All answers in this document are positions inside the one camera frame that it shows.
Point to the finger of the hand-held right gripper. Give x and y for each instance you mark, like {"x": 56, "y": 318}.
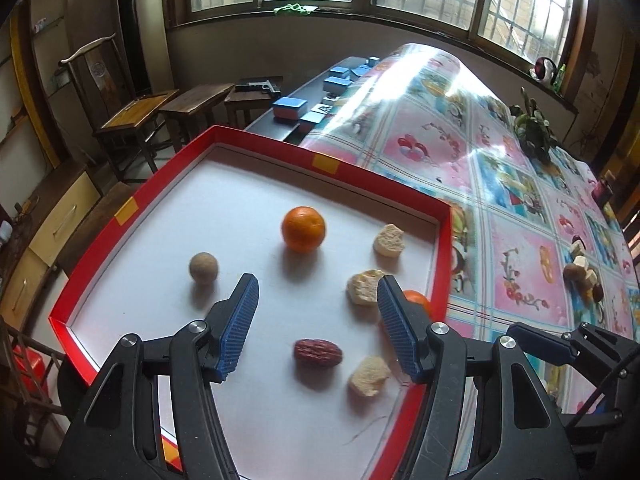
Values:
{"x": 542, "y": 342}
{"x": 605, "y": 347}

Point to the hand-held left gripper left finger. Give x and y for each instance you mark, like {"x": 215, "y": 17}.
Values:
{"x": 240, "y": 330}

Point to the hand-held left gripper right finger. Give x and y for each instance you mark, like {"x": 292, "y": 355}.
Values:
{"x": 397, "y": 330}

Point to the small orange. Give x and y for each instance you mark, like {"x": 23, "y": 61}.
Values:
{"x": 419, "y": 302}

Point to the beige porous food chunk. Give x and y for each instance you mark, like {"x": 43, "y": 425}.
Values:
{"x": 366, "y": 287}
{"x": 370, "y": 377}
{"x": 389, "y": 240}

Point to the red date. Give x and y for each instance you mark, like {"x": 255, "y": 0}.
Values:
{"x": 317, "y": 352}

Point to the red-rimmed white tray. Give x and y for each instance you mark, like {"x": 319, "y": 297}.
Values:
{"x": 150, "y": 260}

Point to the large orange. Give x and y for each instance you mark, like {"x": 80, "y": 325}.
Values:
{"x": 303, "y": 229}

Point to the dark red fruit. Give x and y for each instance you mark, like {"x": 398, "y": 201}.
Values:
{"x": 598, "y": 292}

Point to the beige food cube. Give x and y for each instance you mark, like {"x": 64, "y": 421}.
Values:
{"x": 581, "y": 261}
{"x": 591, "y": 277}

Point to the dark brown round fruit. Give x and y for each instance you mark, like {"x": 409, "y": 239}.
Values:
{"x": 571, "y": 272}

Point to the fruit print plastic tablecloth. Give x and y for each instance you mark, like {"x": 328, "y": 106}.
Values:
{"x": 525, "y": 260}

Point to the dark red jar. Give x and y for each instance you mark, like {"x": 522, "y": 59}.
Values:
{"x": 601, "y": 191}

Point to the wooden drawer cabinet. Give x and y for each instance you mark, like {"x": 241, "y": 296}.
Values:
{"x": 65, "y": 215}

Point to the red plastic container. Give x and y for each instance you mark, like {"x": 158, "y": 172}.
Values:
{"x": 27, "y": 372}

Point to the dark wooden stool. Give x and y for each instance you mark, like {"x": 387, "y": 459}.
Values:
{"x": 195, "y": 100}
{"x": 245, "y": 107}

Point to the row of blue blocks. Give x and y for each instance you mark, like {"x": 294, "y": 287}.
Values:
{"x": 290, "y": 108}

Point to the yellow top wooden stool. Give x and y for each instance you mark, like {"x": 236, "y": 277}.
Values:
{"x": 135, "y": 115}

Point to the black toy gun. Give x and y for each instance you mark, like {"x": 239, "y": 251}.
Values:
{"x": 257, "y": 86}

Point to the dark side table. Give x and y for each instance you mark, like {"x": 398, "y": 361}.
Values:
{"x": 306, "y": 91}

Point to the green bottle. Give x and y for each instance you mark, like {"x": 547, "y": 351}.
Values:
{"x": 561, "y": 79}

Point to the green cloth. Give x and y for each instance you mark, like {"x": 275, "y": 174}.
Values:
{"x": 295, "y": 8}

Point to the curved rail wooden chair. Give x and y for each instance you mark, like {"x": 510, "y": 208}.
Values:
{"x": 97, "y": 67}

